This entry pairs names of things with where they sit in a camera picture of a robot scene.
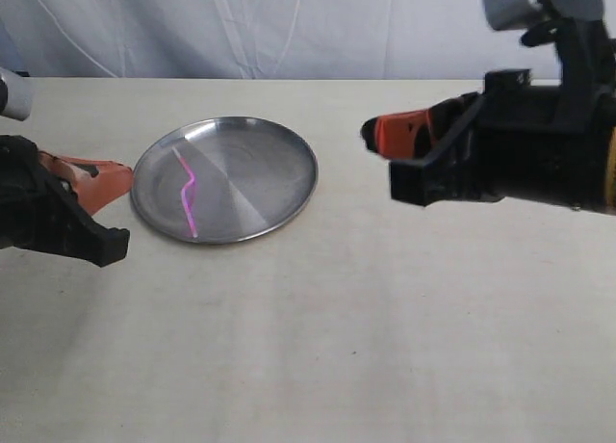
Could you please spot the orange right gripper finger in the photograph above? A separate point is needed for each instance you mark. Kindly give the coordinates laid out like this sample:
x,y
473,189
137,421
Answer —
x,y
412,135

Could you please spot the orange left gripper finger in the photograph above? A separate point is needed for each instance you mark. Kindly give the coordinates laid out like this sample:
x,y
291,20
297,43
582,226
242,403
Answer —
x,y
96,184

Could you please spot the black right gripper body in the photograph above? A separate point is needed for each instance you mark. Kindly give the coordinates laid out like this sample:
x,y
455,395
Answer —
x,y
550,144

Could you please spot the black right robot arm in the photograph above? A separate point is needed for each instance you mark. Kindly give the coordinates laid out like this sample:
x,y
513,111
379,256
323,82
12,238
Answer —
x,y
552,144

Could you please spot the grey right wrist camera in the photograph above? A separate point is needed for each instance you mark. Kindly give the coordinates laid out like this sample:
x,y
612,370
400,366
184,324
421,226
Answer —
x,y
509,15

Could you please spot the round stainless steel plate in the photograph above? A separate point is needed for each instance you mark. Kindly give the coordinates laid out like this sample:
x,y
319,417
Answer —
x,y
252,177

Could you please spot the pink glow stick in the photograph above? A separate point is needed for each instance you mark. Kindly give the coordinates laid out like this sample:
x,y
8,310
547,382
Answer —
x,y
185,192

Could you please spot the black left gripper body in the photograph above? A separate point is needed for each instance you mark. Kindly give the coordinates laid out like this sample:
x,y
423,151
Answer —
x,y
39,213

